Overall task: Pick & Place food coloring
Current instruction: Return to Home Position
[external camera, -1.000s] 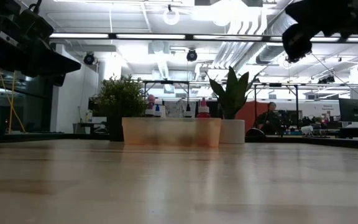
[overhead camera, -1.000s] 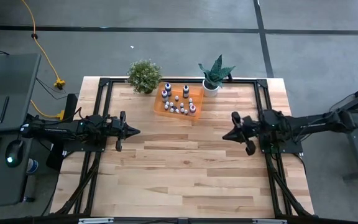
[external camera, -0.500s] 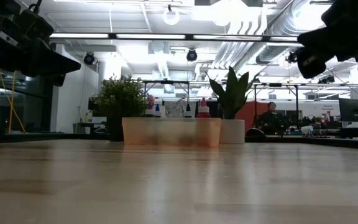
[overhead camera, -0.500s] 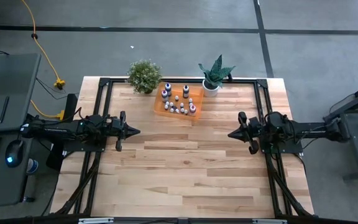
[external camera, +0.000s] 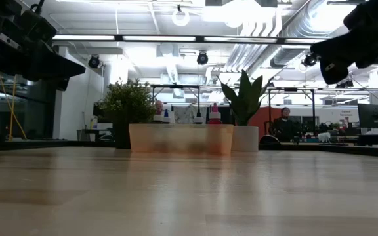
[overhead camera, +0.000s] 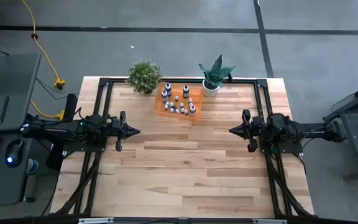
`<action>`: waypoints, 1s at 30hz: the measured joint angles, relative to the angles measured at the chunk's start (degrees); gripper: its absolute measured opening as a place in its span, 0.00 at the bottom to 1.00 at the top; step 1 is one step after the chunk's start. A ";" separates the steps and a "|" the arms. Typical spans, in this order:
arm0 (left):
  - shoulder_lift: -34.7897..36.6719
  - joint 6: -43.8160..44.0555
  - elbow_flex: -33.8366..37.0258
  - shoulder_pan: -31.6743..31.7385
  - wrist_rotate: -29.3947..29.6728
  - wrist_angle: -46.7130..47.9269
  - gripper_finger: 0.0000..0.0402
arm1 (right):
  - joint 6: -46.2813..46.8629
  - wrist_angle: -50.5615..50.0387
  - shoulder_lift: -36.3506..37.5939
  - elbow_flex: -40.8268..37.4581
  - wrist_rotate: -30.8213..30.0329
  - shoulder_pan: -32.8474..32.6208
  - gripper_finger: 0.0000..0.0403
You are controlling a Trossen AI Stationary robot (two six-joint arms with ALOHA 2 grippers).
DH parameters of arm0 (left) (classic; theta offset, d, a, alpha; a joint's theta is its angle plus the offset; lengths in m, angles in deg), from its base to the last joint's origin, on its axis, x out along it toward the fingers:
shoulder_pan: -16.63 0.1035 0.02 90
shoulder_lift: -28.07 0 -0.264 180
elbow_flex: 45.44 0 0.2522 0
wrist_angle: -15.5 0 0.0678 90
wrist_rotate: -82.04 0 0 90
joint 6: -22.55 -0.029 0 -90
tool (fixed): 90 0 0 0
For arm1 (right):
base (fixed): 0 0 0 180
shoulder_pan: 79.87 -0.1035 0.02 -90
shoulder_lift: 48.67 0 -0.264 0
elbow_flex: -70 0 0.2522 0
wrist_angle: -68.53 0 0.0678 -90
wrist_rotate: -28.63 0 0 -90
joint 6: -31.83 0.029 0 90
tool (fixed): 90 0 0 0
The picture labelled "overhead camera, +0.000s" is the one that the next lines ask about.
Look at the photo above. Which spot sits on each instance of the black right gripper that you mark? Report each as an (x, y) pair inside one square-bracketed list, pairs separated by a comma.
[(250, 130)]

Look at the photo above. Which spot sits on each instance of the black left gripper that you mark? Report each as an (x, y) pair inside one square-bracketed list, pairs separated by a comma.
[(122, 130)]

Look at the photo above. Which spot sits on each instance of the small black dropper bottle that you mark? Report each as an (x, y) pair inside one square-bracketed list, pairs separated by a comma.
[(171, 104)]

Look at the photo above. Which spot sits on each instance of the large blue food coloring bottle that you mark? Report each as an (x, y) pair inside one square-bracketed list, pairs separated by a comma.
[(168, 87)]

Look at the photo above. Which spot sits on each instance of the small round white-rimmed container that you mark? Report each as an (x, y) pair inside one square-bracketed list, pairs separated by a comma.
[(186, 90)]

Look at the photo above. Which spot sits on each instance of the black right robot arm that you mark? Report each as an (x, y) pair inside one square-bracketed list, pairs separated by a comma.
[(309, 129)]

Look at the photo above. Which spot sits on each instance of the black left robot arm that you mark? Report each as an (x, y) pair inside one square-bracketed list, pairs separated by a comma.
[(54, 130)]

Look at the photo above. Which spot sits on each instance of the large purple food coloring bottle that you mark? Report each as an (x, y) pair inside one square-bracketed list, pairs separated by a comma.
[(164, 94)]

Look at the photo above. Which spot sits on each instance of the orange translucent plastic bin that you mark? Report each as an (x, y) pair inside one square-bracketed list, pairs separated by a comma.
[(179, 116)]

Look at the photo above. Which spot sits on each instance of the bushy green potted plant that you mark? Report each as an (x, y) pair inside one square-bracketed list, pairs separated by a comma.
[(144, 76)]

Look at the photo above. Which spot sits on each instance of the snake plant in white pot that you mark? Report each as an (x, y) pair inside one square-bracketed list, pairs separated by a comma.
[(216, 74)]

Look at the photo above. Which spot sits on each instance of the black upright panel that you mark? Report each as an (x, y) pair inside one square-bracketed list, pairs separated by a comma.
[(69, 105)]

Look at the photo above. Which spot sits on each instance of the yellow power plug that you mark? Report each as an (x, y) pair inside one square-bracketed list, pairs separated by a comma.
[(60, 115), (59, 83)]

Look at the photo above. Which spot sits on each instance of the silver aluminium bar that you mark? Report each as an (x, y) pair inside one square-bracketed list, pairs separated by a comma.
[(95, 221), (269, 221)]

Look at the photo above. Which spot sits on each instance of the black computer mouse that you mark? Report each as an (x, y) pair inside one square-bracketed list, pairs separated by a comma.
[(15, 152)]

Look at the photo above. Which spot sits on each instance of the black metal stand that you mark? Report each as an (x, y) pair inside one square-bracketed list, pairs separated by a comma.
[(357, 149)]

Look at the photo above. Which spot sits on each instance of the black pen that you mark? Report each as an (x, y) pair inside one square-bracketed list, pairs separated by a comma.
[(4, 109)]

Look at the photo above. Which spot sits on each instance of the dark grey desk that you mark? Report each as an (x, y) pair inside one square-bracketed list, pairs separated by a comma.
[(11, 77)]

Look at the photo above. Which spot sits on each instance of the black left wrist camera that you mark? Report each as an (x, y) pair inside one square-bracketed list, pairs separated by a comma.
[(112, 126)]

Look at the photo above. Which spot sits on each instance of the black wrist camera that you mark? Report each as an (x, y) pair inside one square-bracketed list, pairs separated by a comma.
[(258, 127), (112, 126)]

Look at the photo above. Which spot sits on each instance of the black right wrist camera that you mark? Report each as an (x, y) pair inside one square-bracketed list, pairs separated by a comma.
[(258, 127)]

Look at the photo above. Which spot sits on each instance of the black aluminium table frame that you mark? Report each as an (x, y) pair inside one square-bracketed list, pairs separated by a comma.
[(244, 81)]

